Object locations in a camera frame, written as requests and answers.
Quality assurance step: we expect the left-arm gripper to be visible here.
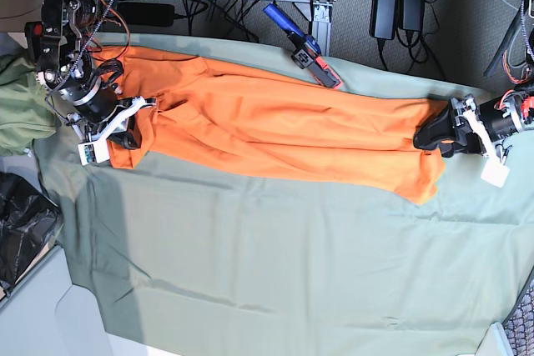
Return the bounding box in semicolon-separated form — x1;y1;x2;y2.
413;93;526;160

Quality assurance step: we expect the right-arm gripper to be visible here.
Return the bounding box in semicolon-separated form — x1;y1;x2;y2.
59;80;142;150

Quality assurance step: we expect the orange T-shirt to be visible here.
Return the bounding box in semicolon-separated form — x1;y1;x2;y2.
108;47;446;204

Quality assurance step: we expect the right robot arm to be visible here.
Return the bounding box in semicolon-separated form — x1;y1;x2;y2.
25;0;155;152

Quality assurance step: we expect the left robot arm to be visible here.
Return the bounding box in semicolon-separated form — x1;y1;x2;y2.
413;0;533;163

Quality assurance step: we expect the olive green garment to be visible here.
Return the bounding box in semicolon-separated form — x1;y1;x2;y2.
1;54;56;157

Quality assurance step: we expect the green table cloth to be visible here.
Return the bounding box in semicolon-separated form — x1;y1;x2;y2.
33;33;534;356

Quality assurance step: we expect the black plastic bag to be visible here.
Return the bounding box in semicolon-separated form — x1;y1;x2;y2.
1;173;60;296

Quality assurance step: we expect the black power adapter brick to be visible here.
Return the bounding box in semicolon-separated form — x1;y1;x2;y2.
370;0;396;40

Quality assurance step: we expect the red black corner clamp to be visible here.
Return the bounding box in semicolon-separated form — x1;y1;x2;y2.
24;22;44;64

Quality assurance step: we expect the blue red bar clamp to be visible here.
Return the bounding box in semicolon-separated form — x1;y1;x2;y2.
263;3;342;89

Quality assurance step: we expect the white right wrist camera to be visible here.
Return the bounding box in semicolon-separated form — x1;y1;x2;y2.
78;140;110;166

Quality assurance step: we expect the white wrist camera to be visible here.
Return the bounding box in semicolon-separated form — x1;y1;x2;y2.
481;159;510;188
78;140;110;166

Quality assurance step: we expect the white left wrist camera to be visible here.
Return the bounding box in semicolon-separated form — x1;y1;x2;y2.
481;159;510;188

